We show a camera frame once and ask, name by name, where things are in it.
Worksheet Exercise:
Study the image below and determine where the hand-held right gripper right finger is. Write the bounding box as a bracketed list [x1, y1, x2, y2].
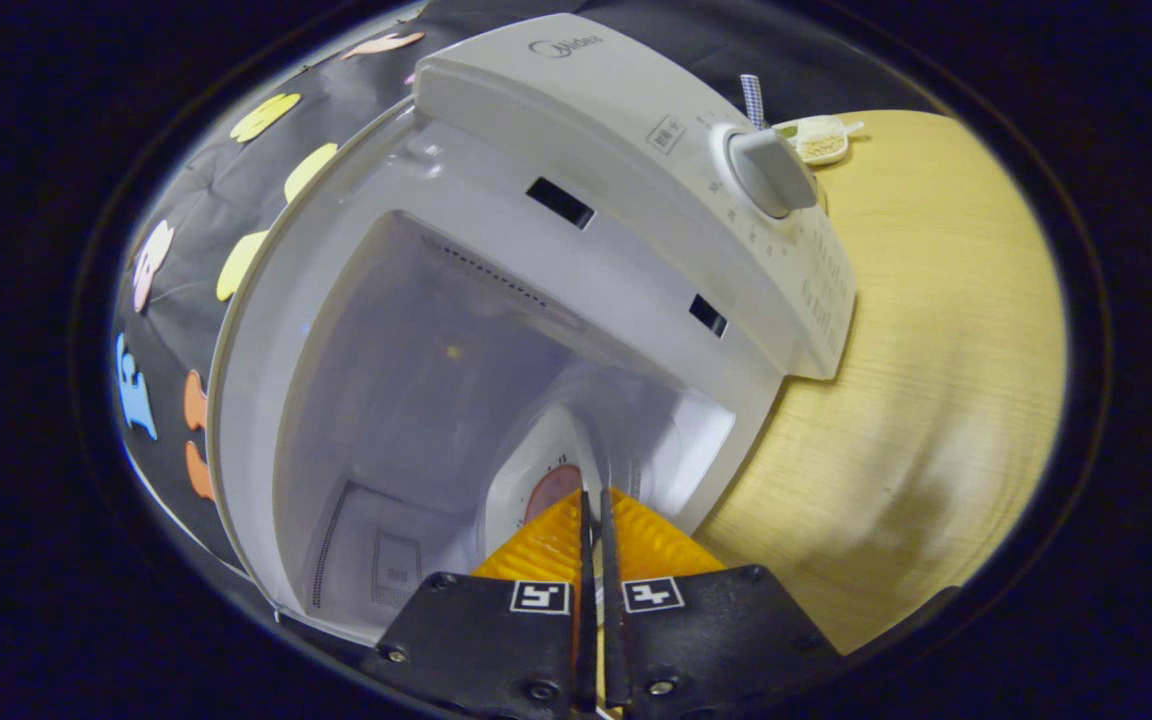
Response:
[598, 487, 844, 720]

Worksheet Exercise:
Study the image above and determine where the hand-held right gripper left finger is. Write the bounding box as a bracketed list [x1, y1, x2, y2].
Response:
[358, 487, 598, 720]

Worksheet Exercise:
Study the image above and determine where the round pink food slice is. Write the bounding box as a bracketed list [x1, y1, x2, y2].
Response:
[523, 463, 585, 524]

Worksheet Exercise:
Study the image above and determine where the white square plate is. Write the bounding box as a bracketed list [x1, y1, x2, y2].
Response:
[482, 404, 642, 537]

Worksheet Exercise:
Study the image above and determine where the white microwave oven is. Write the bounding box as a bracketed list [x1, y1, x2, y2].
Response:
[207, 12, 858, 647]

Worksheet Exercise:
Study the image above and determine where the white divided condiment dish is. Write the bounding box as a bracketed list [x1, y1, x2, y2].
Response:
[774, 114, 866, 168]

